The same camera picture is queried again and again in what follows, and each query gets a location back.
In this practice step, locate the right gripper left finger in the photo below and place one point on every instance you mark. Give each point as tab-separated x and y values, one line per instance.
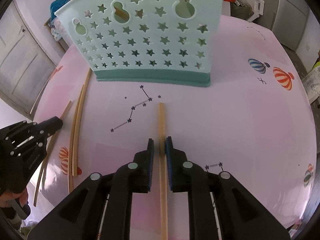
100	207

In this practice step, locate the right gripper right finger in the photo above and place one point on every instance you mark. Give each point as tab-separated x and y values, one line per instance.
219	206

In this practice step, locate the person's left hand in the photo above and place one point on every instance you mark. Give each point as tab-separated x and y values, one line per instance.
7	195

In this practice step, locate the white door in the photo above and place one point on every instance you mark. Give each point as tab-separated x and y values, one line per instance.
25	68

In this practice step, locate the pink patterned tablecloth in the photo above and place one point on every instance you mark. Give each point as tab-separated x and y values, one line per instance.
259	126

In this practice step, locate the blue plastic bag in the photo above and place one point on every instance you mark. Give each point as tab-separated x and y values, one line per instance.
56	5

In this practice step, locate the white green rice bag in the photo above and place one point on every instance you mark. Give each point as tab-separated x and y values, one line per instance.
311	83

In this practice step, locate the mint green utensil holder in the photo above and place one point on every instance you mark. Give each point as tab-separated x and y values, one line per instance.
163	41

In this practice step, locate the silver refrigerator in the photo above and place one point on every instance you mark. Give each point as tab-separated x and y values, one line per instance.
286	19

